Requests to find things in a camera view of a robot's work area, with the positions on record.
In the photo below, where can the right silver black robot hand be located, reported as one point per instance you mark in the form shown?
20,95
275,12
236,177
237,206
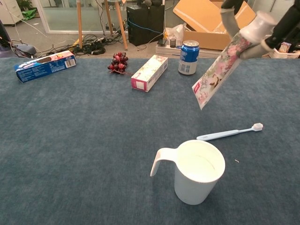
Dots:
283,25

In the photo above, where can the floral toothpaste tube white cap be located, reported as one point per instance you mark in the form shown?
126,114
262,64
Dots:
218,77

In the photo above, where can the light blue toothbrush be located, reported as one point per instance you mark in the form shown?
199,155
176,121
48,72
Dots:
220,134

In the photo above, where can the blue white soda can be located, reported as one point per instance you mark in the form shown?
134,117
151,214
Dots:
188,61

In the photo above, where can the floral pink toothpaste carton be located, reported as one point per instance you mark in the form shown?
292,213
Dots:
150,72

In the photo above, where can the small colourful snack box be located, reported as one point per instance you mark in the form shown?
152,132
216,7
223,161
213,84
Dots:
285,47

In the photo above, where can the black cloth covered object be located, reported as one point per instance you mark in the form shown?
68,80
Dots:
296,44

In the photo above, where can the white plastic basket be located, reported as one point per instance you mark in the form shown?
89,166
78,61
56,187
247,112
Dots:
290,55

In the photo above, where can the stacked aluminium profiles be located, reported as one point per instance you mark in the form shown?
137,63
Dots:
206,54

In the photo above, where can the open brown cardboard box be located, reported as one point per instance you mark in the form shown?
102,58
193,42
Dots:
201,39

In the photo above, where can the white plastic bag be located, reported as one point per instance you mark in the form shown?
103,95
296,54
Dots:
174,32

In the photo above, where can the black smartphone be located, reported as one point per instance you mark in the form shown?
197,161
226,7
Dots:
162,42

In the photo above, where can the black computer tower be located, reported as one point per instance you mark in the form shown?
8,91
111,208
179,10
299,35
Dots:
145,28

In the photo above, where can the wooden easel leg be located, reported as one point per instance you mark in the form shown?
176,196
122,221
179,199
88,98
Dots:
120,23
79,23
108,18

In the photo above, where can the dark red grape bunch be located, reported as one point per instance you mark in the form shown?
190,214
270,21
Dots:
119,62

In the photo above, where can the blue table mat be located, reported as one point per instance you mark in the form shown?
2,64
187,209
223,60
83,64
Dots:
70,140

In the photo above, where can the blue cookie box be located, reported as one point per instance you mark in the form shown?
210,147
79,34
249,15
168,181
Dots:
42,69

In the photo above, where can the green plastic bag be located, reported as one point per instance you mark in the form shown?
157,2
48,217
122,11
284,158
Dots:
29,14

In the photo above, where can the dark blue office chair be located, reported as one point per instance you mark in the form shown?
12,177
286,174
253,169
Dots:
23,50

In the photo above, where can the white cabinet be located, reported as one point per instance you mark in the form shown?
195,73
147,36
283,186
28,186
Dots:
9,11

